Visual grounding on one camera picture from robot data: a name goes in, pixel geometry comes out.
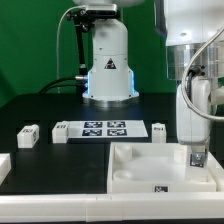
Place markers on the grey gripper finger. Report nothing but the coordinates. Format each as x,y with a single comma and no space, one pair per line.
199,156

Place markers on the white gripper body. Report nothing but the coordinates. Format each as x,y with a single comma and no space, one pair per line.
192,128

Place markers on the white square tabletop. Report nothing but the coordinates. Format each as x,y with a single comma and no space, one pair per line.
157,167

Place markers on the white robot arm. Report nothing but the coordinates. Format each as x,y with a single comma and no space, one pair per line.
194,54

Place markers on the paper sheet with tags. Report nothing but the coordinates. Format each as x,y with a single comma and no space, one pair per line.
107,129

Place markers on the white left fence piece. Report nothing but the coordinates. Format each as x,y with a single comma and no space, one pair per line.
5,166

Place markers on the white front fence rail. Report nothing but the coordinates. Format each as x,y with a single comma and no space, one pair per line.
111,207

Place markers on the black camera stand pole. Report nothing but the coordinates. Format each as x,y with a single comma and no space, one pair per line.
80,43

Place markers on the black camera on stand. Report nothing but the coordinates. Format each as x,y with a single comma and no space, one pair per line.
102,11

